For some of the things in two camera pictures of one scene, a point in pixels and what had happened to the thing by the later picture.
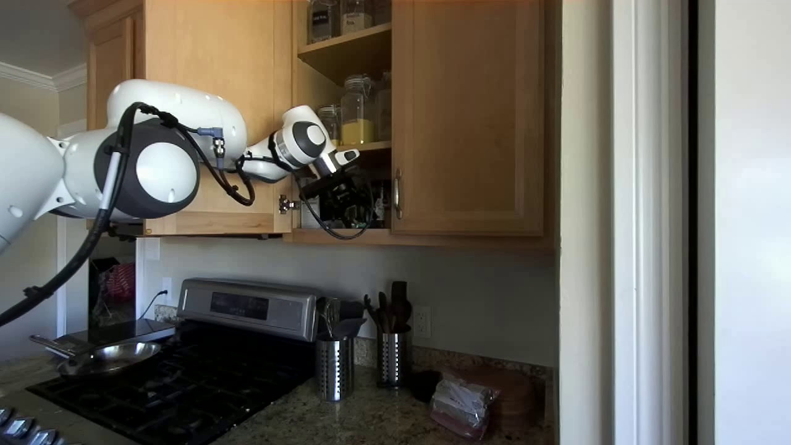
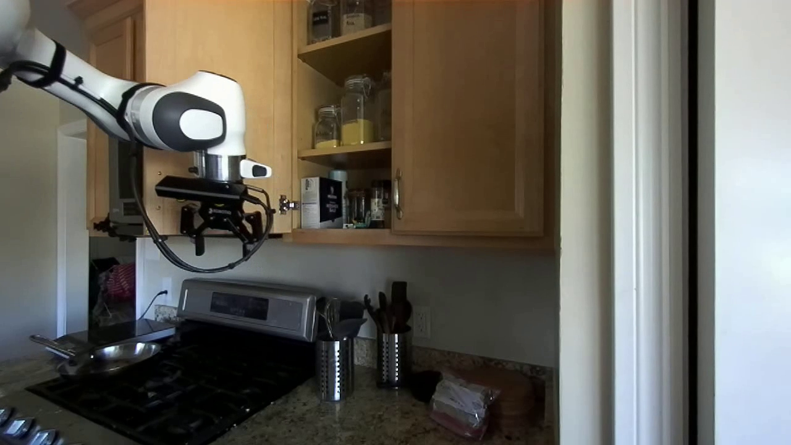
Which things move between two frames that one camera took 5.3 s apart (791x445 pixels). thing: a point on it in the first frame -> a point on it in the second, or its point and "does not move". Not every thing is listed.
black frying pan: (111, 356) does not move
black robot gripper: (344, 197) -> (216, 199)
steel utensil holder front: (334, 370) does not move
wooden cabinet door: (244, 50) does not move
